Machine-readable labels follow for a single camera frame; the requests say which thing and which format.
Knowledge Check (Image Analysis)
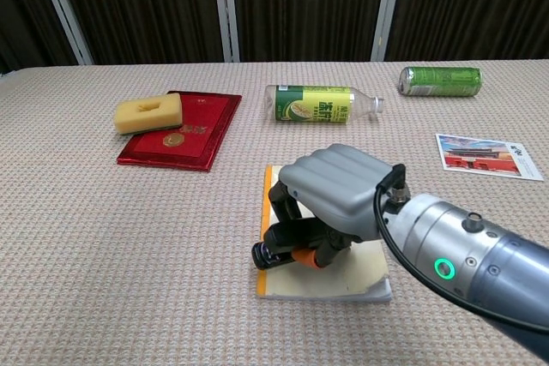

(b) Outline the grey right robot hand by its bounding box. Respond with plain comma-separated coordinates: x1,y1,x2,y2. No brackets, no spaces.
268,143,396,271

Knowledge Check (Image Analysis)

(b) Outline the white notebook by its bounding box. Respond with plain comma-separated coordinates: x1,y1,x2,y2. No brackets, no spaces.
256,164,394,302

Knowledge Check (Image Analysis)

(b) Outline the clear bottle green yellow label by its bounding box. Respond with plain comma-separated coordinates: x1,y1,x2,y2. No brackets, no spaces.
262,84,385,124

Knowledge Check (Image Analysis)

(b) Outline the green drink can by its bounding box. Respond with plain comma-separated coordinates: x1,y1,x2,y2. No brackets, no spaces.
398,66,484,98

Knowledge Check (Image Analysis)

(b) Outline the red palace postcard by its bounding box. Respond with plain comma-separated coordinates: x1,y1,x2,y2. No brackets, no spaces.
435,133,545,182

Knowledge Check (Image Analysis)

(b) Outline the red foil certificate booklet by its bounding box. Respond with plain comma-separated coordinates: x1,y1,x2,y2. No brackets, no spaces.
116,90,243,173

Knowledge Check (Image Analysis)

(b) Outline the dark brown partition panel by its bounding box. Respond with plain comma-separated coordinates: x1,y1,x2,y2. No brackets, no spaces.
230,0,390,63
384,0,549,63
50,0,226,66
0,0,80,75

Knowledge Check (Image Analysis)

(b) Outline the yellow sponge with hole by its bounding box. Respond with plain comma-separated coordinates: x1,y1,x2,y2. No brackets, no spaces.
113,93,184,135

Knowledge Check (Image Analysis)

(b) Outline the beige woven tablecloth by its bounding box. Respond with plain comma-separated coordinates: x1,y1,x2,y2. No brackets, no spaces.
0,58,549,366

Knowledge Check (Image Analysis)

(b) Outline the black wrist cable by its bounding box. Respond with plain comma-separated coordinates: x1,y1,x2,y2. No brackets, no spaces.
371,163,549,335

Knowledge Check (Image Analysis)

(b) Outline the grey metal partition post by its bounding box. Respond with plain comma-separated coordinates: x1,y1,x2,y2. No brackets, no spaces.
211,0,241,63
33,0,94,66
370,0,407,63

